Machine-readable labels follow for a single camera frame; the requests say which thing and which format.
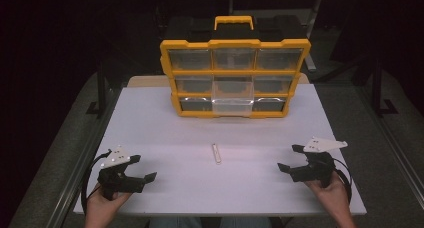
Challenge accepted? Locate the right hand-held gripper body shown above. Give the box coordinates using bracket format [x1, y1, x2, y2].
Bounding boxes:
[289, 136, 349, 189]

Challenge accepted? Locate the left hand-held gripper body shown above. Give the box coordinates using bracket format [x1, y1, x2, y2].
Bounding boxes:
[96, 144, 147, 201]

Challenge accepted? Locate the small white tube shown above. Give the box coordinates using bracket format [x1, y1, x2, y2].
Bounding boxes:
[211, 142, 223, 165]

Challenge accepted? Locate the clear plastic drawer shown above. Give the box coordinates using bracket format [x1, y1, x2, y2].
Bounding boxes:
[211, 80, 256, 117]

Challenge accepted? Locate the person's left hand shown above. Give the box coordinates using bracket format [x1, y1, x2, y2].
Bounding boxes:
[84, 183, 133, 224]

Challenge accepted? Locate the person's right hand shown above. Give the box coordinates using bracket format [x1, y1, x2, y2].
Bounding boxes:
[304, 171, 351, 220]

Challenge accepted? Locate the black metal stand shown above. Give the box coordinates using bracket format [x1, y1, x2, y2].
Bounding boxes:
[370, 57, 400, 118]
[85, 57, 110, 120]

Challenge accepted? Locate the yellow drawer organizer cabinet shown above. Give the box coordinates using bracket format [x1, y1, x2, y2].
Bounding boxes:
[159, 15, 312, 120]

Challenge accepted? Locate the black cable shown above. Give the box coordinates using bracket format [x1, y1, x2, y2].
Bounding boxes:
[80, 149, 113, 216]
[333, 157, 353, 204]

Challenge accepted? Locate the aluminium rail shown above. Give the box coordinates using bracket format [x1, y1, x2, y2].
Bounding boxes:
[41, 87, 122, 228]
[355, 87, 424, 204]

